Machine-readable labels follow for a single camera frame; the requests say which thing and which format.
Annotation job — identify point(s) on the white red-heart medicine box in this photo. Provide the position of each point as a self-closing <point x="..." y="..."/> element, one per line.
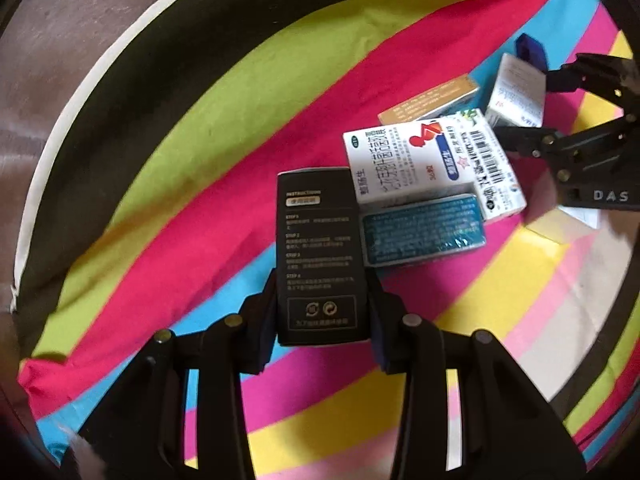
<point x="405" y="163"/>

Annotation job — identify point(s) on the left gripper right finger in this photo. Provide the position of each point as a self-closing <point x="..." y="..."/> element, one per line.
<point x="508" y="429"/>

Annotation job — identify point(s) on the black instruction box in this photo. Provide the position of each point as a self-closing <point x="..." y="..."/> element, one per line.
<point x="321" y="281"/>

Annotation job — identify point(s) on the rainbow striped cloth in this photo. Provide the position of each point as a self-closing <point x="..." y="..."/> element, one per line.
<point x="153" y="202"/>

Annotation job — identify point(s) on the beige velvet sofa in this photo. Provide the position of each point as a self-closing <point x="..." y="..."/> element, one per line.
<point x="46" y="51"/>

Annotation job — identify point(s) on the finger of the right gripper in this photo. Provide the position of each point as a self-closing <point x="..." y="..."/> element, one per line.
<point x="611" y="78"/>
<point x="609" y="151"/>

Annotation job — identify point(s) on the white gold long box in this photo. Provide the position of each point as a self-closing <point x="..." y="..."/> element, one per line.
<point x="432" y="102"/>

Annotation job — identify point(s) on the teal medicine box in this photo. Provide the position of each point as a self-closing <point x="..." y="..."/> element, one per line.
<point x="422" y="231"/>

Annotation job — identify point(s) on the small blue box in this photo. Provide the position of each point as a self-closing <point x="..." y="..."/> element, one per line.
<point x="531" y="51"/>

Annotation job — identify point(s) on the small white medicine box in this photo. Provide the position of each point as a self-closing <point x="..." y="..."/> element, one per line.
<point x="517" y="99"/>

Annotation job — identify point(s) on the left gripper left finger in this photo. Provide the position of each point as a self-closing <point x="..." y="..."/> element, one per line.
<point x="176" y="411"/>

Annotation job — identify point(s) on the white barcode medicine box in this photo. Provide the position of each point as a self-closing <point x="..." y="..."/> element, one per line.
<point x="497" y="188"/>

